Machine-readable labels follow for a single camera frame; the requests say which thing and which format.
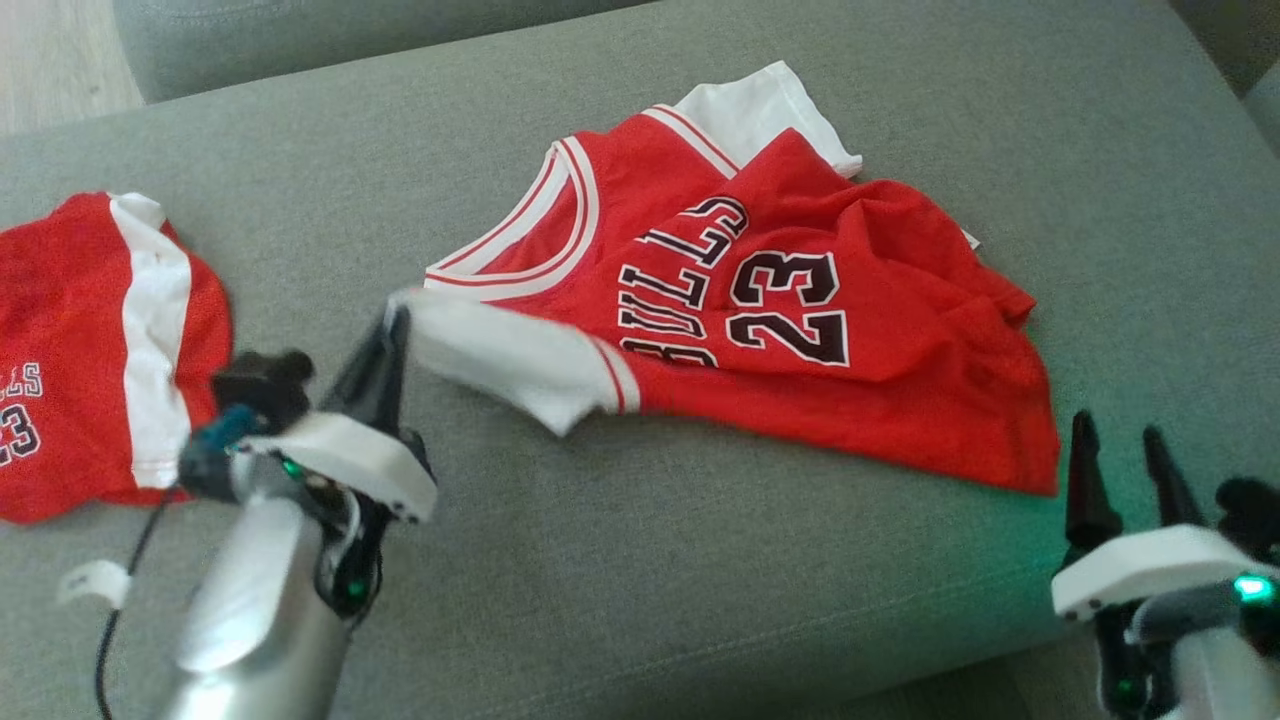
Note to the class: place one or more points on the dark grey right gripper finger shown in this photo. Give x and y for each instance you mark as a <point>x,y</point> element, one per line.
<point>1088,500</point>
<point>1175,495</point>

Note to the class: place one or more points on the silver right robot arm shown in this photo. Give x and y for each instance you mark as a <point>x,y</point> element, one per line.
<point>1210,660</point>

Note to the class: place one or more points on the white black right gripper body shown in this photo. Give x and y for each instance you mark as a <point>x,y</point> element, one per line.
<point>1150,570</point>

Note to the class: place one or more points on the red Bulls basketball jersey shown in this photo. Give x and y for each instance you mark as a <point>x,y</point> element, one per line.
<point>850,380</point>

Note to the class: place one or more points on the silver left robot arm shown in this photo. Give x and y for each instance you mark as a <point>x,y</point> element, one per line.
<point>250,620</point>

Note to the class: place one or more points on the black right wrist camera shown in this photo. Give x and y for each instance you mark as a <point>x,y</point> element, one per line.
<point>1250,510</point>

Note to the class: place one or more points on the red basketball shorts white stripe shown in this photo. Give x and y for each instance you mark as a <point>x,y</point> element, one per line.
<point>60,300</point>

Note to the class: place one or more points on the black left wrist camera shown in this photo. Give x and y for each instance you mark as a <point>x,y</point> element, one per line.
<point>262,385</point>

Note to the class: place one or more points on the grey fabric sofa cushion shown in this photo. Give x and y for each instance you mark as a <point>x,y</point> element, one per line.
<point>300,40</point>
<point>1265,110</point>

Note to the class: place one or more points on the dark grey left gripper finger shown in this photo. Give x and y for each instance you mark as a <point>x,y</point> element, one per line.
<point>360,375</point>
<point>392,385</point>

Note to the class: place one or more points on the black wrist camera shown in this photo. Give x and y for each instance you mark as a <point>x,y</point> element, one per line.
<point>262,385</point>
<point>1250,510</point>

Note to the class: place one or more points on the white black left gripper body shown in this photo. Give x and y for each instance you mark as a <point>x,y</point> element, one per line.
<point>350,455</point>

